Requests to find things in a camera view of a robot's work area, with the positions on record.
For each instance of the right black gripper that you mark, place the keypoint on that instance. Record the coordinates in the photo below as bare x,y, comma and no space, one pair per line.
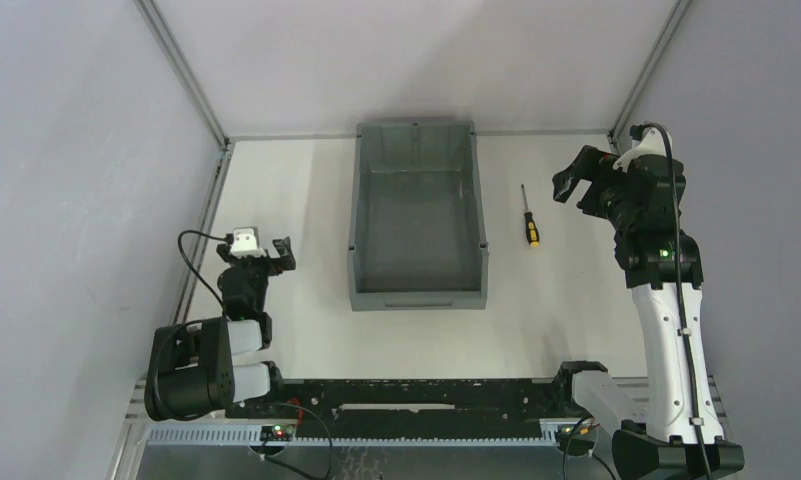
598,182

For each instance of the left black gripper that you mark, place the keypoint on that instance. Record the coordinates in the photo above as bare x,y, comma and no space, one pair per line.
261,261

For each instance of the black yellow screwdriver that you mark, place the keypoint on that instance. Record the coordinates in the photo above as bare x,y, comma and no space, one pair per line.
530,228

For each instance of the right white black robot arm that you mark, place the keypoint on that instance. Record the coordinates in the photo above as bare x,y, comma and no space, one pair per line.
677,434

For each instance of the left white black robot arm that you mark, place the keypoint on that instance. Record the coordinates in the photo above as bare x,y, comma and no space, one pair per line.
192,369

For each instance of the grey plastic bin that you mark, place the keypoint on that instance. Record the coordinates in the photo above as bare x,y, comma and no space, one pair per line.
417,237

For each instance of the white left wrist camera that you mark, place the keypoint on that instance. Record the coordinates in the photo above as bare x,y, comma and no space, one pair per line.
245,243

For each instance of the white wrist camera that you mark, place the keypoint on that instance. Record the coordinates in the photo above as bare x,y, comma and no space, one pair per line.
245,243
648,139

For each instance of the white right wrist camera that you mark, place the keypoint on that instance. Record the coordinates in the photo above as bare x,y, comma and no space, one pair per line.
648,139

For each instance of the aluminium frame profile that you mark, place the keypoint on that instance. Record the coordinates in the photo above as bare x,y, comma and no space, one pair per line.
136,427

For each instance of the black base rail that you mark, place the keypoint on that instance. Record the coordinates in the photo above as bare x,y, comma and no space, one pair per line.
422,409

